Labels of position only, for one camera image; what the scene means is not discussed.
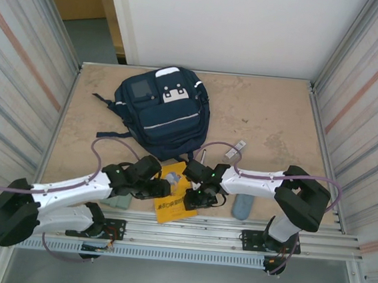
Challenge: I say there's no pale green wallet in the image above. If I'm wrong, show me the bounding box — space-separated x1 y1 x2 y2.
98 192 133 212

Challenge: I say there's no yellow picture book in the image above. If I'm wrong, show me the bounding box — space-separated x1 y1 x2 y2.
152 159 204 228

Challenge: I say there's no blue glasses case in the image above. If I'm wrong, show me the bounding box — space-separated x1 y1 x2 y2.
231 192 255 221

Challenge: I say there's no navy blue backpack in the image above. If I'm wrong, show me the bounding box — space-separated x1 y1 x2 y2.
86 58 216 166

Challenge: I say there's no small white eraser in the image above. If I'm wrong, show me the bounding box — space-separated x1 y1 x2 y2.
222 138 247 164

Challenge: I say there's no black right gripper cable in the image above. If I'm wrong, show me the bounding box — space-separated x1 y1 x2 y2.
211 192 229 208

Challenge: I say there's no aluminium table rail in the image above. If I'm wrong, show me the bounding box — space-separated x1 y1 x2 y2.
1 196 367 266

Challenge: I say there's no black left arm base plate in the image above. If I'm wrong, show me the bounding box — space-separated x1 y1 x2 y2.
64 214 127 242

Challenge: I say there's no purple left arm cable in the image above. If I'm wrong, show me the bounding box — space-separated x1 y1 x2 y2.
0 125 143 269

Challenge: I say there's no grey slotted cable duct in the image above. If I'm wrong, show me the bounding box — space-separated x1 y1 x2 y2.
13 233 267 272

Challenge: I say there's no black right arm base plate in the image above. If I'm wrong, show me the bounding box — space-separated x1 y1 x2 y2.
237 228 302 256

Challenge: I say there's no white door frame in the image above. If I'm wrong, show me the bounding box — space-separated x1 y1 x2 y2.
97 0 146 67

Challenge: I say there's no aluminium frame post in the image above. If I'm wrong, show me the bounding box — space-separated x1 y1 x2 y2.
309 0 378 98
40 0 91 72

